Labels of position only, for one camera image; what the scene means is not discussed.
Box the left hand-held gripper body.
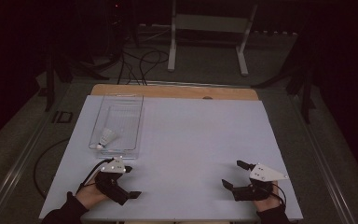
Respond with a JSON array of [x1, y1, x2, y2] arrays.
[[94, 157, 131, 206]]

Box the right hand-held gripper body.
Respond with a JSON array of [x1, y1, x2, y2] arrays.
[[231, 162, 289, 203]]

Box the white shuttlecock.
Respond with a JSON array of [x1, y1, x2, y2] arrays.
[[96, 127, 117, 151]]

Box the clear plastic container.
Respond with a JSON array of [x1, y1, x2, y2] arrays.
[[88, 93, 145, 161]]

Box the person's left hand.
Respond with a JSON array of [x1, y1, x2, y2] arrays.
[[75, 182, 107, 210]]

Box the person's right hand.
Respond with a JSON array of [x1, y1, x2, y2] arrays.
[[253, 189, 282, 214]]

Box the white table cover sheet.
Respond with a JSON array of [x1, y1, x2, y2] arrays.
[[38, 94, 304, 222]]

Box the black tripod stand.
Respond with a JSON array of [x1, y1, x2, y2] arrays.
[[251, 29, 317, 125], [44, 50, 110, 113]]

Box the white metal stand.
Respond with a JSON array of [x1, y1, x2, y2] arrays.
[[167, 0, 259, 77]]

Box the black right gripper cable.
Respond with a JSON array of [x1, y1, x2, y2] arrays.
[[271, 182, 289, 207]]

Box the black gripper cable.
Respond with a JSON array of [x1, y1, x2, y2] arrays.
[[33, 137, 115, 201], [271, 182, 289, 207]]

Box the metal floor rail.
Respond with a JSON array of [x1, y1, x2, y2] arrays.
[[0, 81, 73, 224], [290, 92, 358, 224]]

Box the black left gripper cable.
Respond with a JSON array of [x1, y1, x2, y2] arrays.
[[33, 137, 115, 201]]

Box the black rectangular floor frame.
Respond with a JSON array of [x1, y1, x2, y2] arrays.
[[51, 110, 75, 124]]

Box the black floor cables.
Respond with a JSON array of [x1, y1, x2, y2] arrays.
[[117, 49, 171, 86]]

